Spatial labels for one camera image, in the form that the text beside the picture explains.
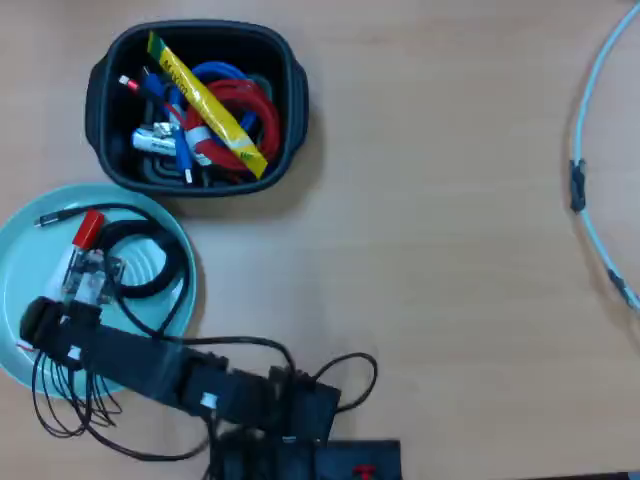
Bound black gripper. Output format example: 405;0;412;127
18;248;127;367

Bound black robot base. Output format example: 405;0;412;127
207;428;404;480

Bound light blue round plate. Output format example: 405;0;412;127
0;183;204;401

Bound black square container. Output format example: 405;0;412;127
83;19;311;198

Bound yellow coffee stick packet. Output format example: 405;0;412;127
146;30;269;180

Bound black USB cable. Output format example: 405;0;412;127
34;203;194;342

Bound thin black robot wires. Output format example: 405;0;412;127
30;349;212;462

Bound blue USB cable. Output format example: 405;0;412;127
141;66;197;186

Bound red coiled cable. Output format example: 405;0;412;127
183;78;282;174

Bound blue coiled cable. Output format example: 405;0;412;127
189;60;262;137

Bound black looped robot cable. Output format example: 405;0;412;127
177;335;379;417

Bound white light-blue cable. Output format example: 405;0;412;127
569;0;640;314

